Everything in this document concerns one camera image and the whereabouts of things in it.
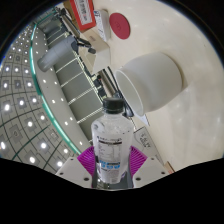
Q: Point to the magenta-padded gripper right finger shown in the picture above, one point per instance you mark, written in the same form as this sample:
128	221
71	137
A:
150	170

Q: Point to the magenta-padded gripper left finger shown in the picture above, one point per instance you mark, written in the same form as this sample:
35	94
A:
71	170

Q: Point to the clear plastic bottle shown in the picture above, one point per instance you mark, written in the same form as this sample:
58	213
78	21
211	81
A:
111	140

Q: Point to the black desk phone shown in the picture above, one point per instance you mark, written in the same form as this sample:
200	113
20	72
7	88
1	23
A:
129	110

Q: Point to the round ceiling lights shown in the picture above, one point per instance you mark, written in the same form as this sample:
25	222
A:
21	103

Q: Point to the long curved conference desk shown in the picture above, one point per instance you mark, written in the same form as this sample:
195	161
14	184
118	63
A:
75	46

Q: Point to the flat round red coaster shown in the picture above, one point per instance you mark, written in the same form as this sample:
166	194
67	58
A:
120	26

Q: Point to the small white packet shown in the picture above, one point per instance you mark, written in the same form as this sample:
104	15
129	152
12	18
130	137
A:
102	25

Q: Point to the open brown box, red side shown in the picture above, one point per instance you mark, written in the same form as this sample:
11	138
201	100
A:
83	13

